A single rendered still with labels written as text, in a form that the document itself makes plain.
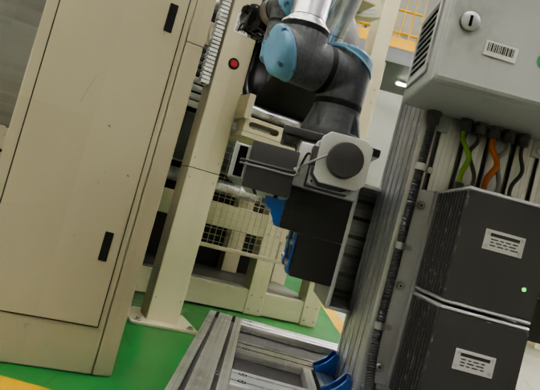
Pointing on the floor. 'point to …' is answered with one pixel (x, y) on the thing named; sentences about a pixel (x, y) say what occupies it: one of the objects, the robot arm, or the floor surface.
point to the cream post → (200, 169)
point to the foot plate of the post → (160, 322)
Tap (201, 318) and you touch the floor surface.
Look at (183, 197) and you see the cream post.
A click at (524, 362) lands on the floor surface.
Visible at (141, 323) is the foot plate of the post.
